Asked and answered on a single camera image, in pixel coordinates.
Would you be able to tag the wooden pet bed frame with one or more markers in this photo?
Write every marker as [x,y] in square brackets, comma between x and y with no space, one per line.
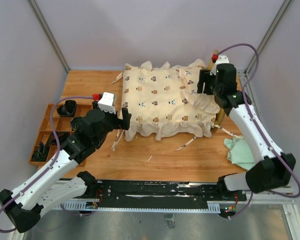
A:
[221,114]

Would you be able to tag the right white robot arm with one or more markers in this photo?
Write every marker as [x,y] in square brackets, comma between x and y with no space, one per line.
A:
[272,167]

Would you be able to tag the white slotted cable duct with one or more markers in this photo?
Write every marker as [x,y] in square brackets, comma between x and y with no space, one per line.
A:
[87,206]

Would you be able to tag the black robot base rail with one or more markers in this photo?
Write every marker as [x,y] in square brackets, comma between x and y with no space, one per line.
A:
[125,193]

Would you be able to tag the black rolled sock top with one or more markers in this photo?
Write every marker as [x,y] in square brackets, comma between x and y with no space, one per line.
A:
[68,109]

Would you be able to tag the dark folded sock middle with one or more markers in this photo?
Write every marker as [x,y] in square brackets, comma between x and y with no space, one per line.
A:
[61,135]

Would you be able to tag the dark patterned sock bottom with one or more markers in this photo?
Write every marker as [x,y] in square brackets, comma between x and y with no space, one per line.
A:
[41,153]

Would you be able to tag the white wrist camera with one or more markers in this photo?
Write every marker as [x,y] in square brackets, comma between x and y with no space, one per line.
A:
[104,102]
[219,59]

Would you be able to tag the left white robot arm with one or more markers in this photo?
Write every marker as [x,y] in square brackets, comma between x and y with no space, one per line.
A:
[27,203]

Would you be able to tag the cream animal print mattress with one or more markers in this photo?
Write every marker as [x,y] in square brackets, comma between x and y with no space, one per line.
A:
[164,101]

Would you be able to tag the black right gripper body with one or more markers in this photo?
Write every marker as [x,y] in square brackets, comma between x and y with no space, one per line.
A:
[209,80]

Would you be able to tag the wooden compartment tray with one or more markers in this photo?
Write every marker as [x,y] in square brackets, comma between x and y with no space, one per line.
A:
[61,124]

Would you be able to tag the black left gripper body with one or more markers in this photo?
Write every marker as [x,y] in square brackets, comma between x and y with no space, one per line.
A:
[112,121]

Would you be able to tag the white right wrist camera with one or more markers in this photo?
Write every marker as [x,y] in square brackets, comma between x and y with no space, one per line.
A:
[219,59]

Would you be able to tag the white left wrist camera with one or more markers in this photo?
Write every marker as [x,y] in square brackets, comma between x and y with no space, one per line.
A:
[104,102]

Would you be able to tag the mint green cloth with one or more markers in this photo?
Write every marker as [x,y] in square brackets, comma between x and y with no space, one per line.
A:
[239,153]

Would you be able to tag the rolled dark green sock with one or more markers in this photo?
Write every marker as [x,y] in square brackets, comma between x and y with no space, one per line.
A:
[75,123]

